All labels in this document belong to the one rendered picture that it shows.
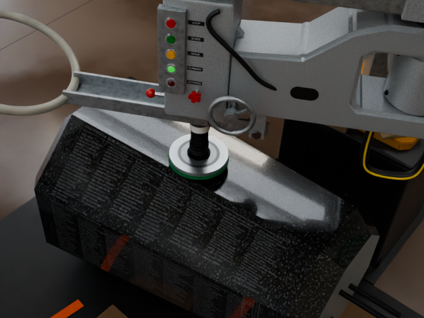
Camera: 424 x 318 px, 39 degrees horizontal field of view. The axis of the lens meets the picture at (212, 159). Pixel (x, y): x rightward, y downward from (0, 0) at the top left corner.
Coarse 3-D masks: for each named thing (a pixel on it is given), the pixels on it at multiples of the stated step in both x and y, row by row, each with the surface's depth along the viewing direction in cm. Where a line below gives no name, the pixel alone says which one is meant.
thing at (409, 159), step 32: (288, 128) 268; (320, 128) 256; (288, 160) 280; (320, 160) 267; (352, 160) 254; (384, 160) 243; (416, 160) 239; (352, 192) 265; (384, 192) 252; (416, 192) 274; (384, 224) 261; (416, 224) 310; (384, 256) 289
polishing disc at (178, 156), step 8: (184, 136) 222; (208, 136) 223; (176, 144) 219; (184, 144) 219; (216, 144) 220; (224, 144) 220; (176, 152) 216; (184, 152) 216; (216, 152) 217; (224, 152) 217; (176, 160) 213; (184, 160) 213; (192, 160) 213; (208, 160) 214; (216, 160) 214; (224, 160) 214; (176, 168) 212; (184, 168) 210; (192, 168) 210; (200, 168) 210; (208, 168) 211; (216, 168) 211; (200, 176) 209
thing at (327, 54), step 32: (256, 32) 181; (288, 32) 180; (320, 32) 174; (352, 32) 163; (384, 32) 160; (416, 32) 160; (256, 64) 174; (288, 64) 172; (320, 64) 171; (352, 64) 169; (256, 96) 182; (288, 96) 180; (320, 96) 178; (352, 96) 177; (384, 96) 185; (256, 128) 193; (352, 128) 186; (384, 128) 182; (416, 128) 180
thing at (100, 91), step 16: (80, 80) 209; (96, 80) 208; (112, 80) 207; (128, 80) 206; (80, 96) 200; (96, 96) 199; (112, 96) 206; (128, 96) 207; (144, 96) 207; (128, 112) 201; (144, 112) 200; (160, 112) 198; (240, 128) 197
